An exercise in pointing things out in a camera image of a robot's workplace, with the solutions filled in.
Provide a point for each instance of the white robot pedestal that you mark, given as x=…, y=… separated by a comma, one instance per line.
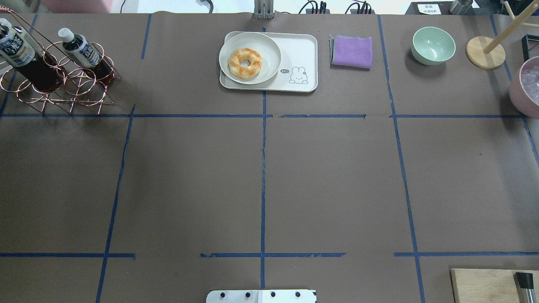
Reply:
x=262, y=296

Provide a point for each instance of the aluminium frame post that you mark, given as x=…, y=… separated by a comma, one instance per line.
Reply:
x=264, y=9

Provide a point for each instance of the mint green bowl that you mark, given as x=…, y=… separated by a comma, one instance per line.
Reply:
x=432, y=46

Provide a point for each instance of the copper wire bottle rack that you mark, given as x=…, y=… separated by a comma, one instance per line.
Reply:
x=77, y=87

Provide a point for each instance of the beige rabbit tray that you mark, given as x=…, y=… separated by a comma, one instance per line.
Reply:
x=289, y=61

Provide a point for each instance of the pink storage bin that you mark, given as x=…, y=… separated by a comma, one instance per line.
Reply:
x=78, y=6

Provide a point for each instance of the wooden mug tree stand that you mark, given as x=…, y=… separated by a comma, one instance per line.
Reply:
x=488, y=53

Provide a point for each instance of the bamboo cutting board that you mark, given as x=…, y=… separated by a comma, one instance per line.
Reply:
x=488, y=286

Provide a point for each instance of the glazed donut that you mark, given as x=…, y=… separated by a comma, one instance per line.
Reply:
x=245, y=63

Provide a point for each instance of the purple folded cloth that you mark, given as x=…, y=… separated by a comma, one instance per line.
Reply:
x=351, y=51

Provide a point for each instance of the pink bowl of ice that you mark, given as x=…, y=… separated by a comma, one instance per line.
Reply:
x=524, y=88

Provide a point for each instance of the dark tea bottle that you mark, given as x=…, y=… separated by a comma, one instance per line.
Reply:
x=85, y=55
x=17, y=50

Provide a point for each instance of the beige round plate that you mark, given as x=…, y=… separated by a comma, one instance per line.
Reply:
x=266, y=46

